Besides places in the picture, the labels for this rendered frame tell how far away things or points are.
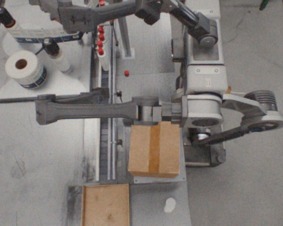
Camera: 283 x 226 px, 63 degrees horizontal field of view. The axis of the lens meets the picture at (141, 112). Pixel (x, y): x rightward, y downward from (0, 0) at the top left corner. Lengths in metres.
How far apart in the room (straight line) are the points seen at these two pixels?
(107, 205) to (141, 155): 0.42
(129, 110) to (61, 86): 0.88
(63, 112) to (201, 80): 0.47
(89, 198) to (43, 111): 0.75
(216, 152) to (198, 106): 1.28
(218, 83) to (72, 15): 0.54
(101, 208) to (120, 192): 0.13
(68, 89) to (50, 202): 0.70
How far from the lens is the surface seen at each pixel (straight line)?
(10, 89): 1.78
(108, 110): 0.81
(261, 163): 2.46
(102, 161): 1.39
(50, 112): 0.82
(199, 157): 2.05
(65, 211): 1.49
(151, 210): 1.40
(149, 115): 0.82
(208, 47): 0.88
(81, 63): 1.67
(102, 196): 1.42
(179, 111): 0.79
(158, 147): 1.13
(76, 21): 0.88
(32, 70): 1.59
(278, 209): 2.47
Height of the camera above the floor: 2.23
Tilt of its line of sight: 70 degrees down
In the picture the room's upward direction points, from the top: 9 degrees counter-clockwise
